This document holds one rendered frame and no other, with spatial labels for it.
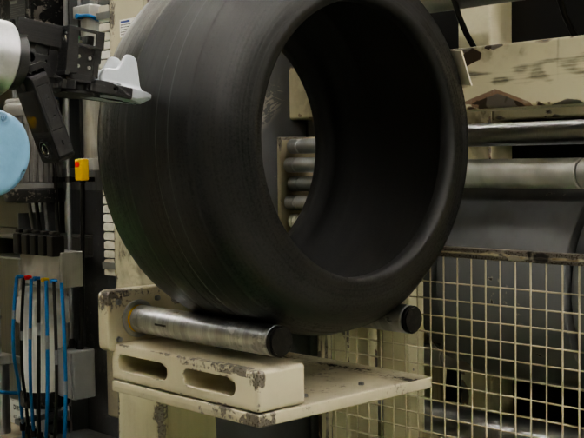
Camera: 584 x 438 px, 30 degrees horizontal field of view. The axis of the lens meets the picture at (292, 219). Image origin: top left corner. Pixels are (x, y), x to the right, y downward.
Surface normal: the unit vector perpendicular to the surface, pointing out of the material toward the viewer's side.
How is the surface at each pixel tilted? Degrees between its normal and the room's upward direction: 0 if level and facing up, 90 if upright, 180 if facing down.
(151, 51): 64
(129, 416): 90
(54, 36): 90
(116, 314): 90
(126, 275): 90
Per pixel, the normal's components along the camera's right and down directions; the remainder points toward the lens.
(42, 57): 0.68, 0.03
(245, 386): -0.73, 0.04
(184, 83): -0.50, -0.20
